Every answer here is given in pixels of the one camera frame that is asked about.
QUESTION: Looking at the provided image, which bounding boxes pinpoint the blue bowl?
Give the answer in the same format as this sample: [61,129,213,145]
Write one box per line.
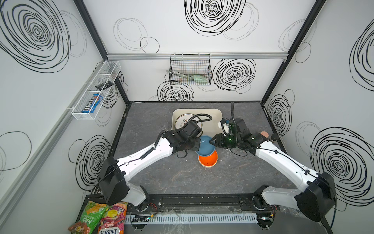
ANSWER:
[196,136,215,157]

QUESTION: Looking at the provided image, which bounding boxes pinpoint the orange bowl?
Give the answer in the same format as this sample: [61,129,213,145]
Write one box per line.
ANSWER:
[198,150,218,168]

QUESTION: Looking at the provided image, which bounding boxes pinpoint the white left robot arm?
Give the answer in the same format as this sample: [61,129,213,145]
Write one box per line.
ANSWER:
[97,121,202,207]

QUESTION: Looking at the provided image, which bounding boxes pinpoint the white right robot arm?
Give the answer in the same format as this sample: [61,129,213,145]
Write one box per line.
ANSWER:
[210,118,336,222]

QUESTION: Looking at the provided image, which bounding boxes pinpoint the cream plastic bin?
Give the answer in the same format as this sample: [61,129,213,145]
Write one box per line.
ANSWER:
[170,108,226,138]

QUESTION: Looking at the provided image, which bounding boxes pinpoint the pink lid glass jar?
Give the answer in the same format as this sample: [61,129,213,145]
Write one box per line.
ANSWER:
[261,131,269,138]

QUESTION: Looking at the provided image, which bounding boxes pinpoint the dark lid spice bottle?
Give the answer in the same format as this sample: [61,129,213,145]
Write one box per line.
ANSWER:
[270,134,279,142]

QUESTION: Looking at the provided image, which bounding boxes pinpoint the green item in basket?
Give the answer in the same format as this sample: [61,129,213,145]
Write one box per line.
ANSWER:
[192,74,211,85]

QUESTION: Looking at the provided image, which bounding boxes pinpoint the metal tongs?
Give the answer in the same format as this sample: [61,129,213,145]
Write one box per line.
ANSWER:
[166,70,194,81]

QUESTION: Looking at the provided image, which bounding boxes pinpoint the black remote control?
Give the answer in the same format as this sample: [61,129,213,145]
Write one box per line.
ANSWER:
[95,81,113,91]

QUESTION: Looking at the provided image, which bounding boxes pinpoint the blue candy packet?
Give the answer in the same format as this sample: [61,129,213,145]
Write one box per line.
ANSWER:
[81,94,102,114]

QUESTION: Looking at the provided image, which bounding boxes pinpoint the pink fruit candy bag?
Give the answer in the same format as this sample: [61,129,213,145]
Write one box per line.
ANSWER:
[97,202,128,234]

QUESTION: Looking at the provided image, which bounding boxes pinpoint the green snack bag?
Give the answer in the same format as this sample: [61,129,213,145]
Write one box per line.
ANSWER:
[68,201,109,234]

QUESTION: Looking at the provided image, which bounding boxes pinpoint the black wire basket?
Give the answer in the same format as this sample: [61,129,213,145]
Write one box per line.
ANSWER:
[168,53,213,86]

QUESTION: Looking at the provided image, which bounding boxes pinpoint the white slotted cable duct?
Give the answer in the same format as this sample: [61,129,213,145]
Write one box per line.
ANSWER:
[143,213,258,225]

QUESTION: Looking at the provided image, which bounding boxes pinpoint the clear wall shelf basket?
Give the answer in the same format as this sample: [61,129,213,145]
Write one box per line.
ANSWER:
[71,60,121,121]

